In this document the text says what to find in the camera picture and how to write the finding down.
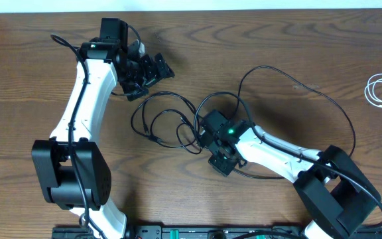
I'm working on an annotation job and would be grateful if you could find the black USB cable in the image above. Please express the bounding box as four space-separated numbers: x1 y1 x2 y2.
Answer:
130 91 204 155

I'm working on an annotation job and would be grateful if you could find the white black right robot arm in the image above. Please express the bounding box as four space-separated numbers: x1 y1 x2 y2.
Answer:
199 110 381 238

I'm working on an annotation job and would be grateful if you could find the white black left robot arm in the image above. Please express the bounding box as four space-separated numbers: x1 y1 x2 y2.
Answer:
31 18 174 238

